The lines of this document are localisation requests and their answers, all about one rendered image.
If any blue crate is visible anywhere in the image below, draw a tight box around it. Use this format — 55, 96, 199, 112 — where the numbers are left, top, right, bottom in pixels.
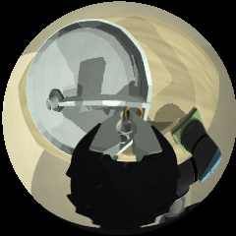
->
113, 155, 118, 161

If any bronze bushing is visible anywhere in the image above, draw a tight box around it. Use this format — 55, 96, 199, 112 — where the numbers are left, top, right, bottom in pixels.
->
124, 106, 144, 121

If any grey round turntable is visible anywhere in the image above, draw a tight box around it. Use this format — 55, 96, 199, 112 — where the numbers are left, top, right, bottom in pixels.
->
27, 19, 152, 156

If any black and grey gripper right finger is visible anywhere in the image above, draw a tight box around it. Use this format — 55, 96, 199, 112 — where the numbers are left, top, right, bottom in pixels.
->
127, 109, 181, 179

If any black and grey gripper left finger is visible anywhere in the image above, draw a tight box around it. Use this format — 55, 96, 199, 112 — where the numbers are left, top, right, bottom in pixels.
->
66, 109, 124, 178

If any grey metal bushing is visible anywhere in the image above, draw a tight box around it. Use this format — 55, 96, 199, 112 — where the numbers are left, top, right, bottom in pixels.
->
118, 132, 130, 144
45, 95, 59, 111
119, 116, 132, 134

